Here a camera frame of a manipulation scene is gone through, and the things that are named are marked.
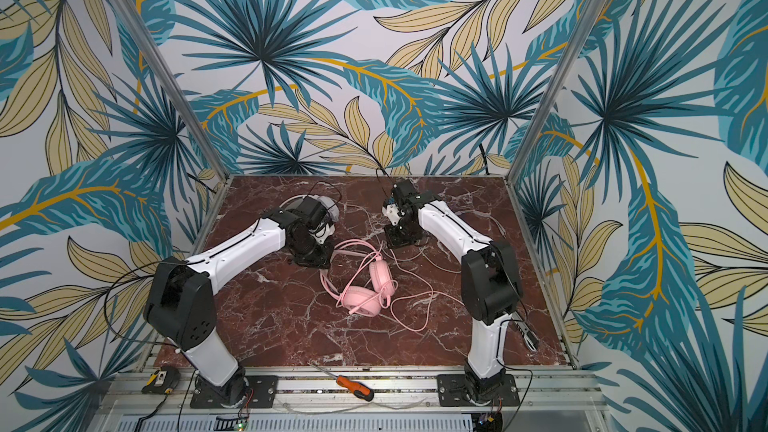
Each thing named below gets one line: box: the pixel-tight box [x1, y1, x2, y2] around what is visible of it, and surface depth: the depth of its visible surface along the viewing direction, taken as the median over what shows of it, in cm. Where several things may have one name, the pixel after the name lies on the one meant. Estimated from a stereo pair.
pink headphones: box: [320, 239, 394, 317], surface depth 76 cm
